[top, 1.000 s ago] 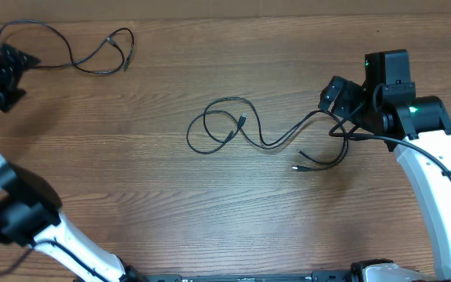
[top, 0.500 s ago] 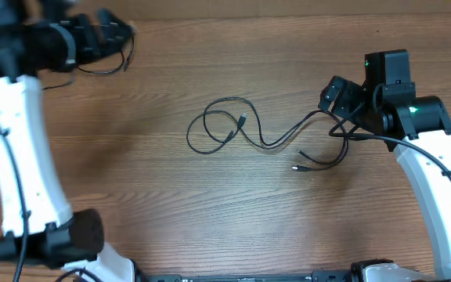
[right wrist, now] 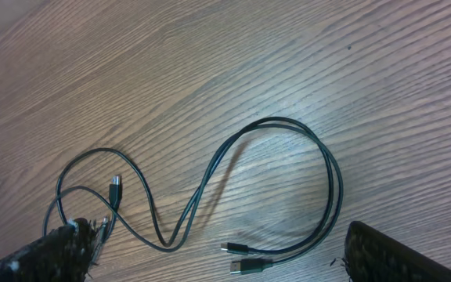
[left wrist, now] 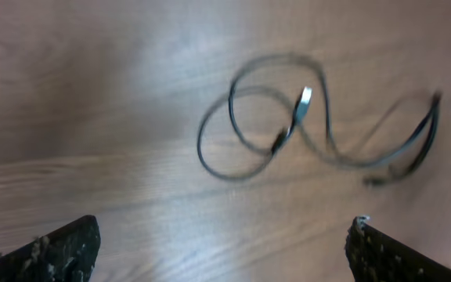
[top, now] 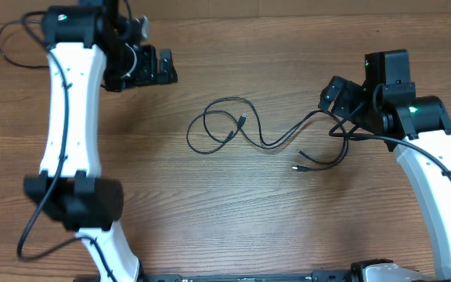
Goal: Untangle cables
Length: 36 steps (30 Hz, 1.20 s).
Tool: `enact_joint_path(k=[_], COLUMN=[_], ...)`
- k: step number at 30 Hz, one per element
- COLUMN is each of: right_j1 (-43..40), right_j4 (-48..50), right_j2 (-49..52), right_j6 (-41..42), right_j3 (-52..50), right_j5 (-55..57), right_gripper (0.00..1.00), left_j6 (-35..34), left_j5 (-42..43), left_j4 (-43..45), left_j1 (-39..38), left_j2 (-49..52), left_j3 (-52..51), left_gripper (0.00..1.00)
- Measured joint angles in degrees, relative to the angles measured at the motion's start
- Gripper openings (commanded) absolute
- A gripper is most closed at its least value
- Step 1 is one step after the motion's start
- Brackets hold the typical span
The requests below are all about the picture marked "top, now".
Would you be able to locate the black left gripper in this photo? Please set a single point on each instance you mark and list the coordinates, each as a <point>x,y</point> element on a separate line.
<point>148,73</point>

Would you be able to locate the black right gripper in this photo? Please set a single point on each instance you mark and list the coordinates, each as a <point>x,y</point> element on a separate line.
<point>346,93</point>

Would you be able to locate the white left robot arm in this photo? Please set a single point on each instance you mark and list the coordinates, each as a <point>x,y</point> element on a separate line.
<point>91,47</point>

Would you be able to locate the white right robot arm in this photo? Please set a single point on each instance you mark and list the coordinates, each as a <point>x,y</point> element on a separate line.
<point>416,129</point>

